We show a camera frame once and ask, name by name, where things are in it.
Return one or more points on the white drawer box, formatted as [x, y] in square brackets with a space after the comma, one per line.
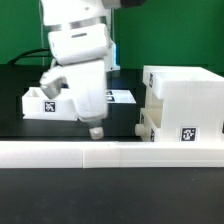
[149, 127]
[35, 105]

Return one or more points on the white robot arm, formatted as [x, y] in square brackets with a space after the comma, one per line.
[79, 41]

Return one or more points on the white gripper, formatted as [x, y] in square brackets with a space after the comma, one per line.
[87, 85]

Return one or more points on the white front drawer box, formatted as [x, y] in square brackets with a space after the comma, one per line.
[149, 127]

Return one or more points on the white drawer cabinet frame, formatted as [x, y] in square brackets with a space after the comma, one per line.
[191, 100]

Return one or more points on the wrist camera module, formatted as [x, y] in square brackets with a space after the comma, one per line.
[52, 83]

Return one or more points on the white L-shaped border wall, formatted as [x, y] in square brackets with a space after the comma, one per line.
[45, 154]

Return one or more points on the white marker sheet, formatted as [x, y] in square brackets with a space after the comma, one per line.
[120, 97]

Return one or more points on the white rear drawer box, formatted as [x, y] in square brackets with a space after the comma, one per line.
[35, 105]

